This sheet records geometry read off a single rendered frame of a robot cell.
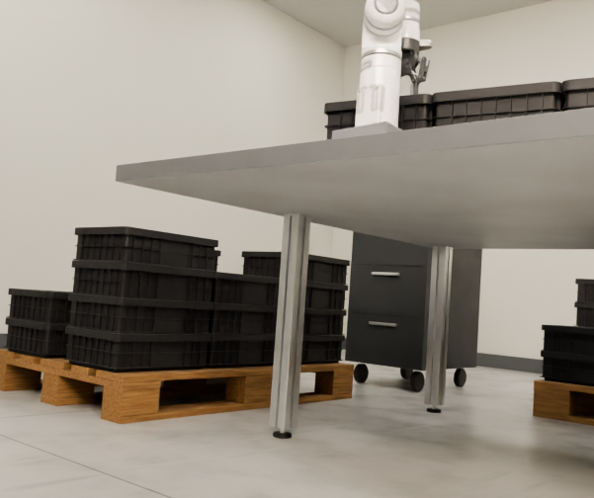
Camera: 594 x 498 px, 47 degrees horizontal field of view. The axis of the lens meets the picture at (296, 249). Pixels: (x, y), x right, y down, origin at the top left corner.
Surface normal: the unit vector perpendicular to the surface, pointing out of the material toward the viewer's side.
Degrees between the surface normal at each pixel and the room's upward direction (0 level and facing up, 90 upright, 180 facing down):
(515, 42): 90
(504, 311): 90
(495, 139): 90
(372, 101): 86
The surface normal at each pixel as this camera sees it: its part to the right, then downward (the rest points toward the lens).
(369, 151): -0.64, -0.10
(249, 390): 0.77, 0.00
